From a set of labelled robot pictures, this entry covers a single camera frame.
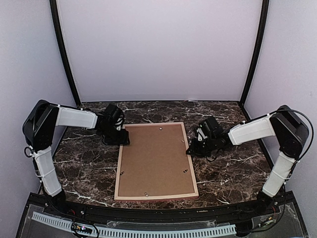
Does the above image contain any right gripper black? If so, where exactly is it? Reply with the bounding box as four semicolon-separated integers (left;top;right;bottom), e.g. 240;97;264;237
186;135;216;158

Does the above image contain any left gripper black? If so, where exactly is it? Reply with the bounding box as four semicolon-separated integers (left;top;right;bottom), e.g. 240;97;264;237
100;125;130;145

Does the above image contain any brown cardboard backing board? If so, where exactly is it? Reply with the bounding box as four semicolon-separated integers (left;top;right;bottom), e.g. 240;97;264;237
117;125;195;196

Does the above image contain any pink wooden picture frame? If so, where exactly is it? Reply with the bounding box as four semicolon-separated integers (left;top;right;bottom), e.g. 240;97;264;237
113;121;199;201

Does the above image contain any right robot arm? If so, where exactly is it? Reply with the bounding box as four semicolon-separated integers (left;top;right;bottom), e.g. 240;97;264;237
186;105;315;215

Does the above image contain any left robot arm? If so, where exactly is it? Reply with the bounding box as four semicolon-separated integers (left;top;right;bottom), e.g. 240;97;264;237
22;100;130;197

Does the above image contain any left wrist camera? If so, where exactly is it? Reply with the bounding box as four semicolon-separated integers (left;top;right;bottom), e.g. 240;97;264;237
115;120;124;131

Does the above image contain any black front rail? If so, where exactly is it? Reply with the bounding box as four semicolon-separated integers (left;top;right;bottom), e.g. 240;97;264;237
24;193;282;224

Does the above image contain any white slotted cable duct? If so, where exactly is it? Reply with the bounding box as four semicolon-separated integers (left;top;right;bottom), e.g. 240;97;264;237
32;212;236;238

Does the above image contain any right black corner post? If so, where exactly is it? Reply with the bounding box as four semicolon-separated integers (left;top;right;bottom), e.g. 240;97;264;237
239;0;269;107

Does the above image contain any black corner post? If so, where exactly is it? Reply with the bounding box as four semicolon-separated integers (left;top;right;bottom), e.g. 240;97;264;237
239;0;269;107
49;0;81;107

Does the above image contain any left black corner post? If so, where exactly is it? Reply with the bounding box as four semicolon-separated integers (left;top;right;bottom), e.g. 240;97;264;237
49;0;81;107

